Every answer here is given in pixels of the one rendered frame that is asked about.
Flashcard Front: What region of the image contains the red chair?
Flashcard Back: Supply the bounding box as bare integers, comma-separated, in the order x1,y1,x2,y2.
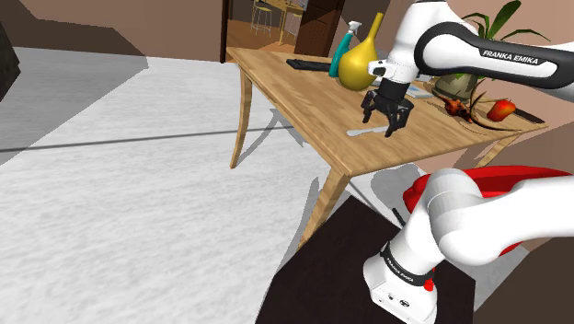
402,165,574,258

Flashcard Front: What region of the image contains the red apple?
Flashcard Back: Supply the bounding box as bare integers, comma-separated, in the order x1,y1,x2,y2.
486,98,517,123

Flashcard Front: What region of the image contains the dark wooden cabinet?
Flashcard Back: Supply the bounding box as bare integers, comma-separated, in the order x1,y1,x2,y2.
293,0,347,58

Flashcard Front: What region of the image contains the grey table knife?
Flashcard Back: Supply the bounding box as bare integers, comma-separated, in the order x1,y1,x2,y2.
346,125,392,138

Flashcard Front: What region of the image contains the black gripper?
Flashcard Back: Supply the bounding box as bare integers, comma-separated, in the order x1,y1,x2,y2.
361,79,415,138

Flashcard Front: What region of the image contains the dark robot stand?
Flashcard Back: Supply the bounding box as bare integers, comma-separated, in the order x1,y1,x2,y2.
255,194,476,324

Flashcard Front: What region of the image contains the teal spray bottle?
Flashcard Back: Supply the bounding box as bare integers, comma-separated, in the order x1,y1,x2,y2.
327,20,363,79

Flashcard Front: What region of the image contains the pale bar stool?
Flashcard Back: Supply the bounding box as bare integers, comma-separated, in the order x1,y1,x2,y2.
249,0,275,38

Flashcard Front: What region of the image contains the wooden table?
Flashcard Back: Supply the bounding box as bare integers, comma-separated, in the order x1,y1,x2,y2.
225,46,549,250

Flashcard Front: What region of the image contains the flat black bar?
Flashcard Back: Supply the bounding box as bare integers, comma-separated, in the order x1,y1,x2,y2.
512,106,546,125

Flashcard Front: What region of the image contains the wooden high counter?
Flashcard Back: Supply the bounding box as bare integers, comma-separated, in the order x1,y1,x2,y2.
267,0,310,47

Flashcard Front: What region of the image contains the yellow long-necked vase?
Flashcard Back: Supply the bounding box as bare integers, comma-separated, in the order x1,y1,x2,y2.
338,11,385,93

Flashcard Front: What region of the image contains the green potted plant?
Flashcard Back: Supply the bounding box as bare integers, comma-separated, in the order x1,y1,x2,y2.
431,0,552,102

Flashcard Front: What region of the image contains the pale blue book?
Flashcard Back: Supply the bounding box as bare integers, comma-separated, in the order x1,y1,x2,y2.
405,84,436,100

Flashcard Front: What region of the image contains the brown curved dried branch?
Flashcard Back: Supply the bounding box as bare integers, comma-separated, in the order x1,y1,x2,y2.
435,89,522,133

